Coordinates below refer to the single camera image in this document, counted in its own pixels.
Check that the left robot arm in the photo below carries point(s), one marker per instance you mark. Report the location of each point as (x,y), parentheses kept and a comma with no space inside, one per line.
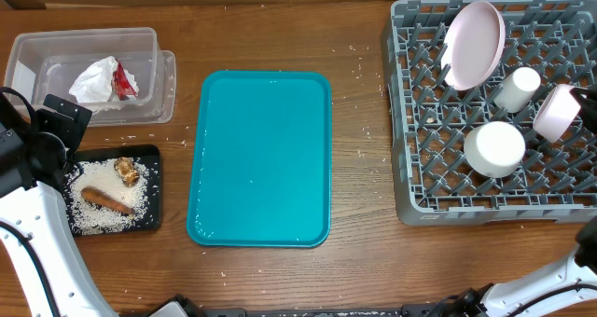
(41,247)

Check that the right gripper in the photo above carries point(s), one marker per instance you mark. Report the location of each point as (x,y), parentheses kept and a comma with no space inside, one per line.
(589,106)

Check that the brown patterned food piece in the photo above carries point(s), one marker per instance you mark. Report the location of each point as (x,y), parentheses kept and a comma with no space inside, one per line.
(126,171)

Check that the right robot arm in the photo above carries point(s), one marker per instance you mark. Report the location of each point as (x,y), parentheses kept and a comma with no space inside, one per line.
(569,280)

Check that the orange carrot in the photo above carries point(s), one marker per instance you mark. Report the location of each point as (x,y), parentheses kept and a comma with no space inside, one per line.
(98,197)

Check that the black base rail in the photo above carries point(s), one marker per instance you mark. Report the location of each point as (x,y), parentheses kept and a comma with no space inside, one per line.
(182,306)

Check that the white cup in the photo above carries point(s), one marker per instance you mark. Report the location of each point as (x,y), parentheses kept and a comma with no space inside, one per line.
(518,89)

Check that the red sauce packet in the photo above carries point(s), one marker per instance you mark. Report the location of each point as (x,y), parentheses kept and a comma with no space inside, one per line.
(122,85)

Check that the teal serving tray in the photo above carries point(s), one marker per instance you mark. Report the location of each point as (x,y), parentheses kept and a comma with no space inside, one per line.
(261,171)

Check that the grey dishwasher rack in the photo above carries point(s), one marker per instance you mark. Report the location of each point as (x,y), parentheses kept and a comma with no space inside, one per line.
(434,185)

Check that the large white dinner plate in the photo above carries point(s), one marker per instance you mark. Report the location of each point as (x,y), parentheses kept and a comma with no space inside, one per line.
(473,45)

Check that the black plastic tray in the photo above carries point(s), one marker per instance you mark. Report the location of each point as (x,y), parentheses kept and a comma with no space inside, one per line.
(149,155)

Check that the white paper napkin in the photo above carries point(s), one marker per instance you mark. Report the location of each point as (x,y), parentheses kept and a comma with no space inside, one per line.
(93,88)

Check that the clear plastic waste bin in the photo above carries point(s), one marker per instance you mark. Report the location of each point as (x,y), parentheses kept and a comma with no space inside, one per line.
(49,62)

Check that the pile of white rice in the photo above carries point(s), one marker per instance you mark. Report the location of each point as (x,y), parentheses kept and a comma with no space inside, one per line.
(88,218)

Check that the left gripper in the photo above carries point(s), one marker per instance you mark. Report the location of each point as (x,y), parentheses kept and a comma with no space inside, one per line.
(70,130)

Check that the small pink plate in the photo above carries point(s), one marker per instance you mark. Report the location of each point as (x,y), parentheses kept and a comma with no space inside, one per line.
(556,113)

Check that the pale green bowl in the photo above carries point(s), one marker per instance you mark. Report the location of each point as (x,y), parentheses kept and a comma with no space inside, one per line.
(495,149)

